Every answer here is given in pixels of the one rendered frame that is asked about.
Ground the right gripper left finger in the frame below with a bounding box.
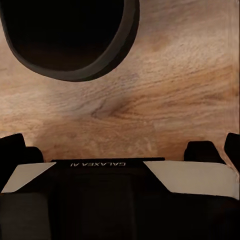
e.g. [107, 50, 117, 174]
[0, 133, 26, 193]

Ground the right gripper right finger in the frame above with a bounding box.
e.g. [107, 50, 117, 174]
[224, 132, 240, 173]

